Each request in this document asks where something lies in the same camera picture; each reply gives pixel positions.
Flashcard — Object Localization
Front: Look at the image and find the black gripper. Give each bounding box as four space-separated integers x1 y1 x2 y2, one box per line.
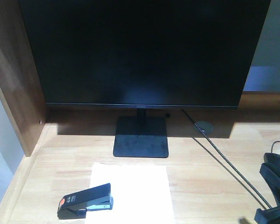
254 162 280 224

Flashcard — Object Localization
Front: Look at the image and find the white paper sheet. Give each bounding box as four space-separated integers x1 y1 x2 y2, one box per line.
85 163 175 224

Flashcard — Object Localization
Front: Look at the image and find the black stapler with orange button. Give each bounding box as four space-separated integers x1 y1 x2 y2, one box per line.
57 183 113 220

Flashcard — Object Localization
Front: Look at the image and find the black computer mouse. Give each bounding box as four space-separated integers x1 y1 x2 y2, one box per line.
264 153 280 169

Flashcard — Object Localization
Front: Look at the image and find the black computer monitor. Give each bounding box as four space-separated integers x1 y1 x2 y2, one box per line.
19 0 270 158

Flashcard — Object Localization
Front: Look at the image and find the round desk cable grommet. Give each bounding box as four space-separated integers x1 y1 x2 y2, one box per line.
194 120 214 135

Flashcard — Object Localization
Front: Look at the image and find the black monitor cable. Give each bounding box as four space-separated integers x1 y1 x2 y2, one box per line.
181 108 273 210

